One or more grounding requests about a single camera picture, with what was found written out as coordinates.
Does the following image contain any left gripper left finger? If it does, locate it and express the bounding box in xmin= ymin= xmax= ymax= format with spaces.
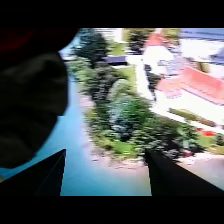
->
xmin=0 ymin=148 xmax=67 ymax=197

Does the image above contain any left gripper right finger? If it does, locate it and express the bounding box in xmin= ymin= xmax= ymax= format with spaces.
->
xmin=143 ymin=149 xmax=224 ymax=197

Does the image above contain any dark grey garment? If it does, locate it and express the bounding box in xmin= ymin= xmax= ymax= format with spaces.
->
xmin=0 ymin=50 xmax=70 ymax=170

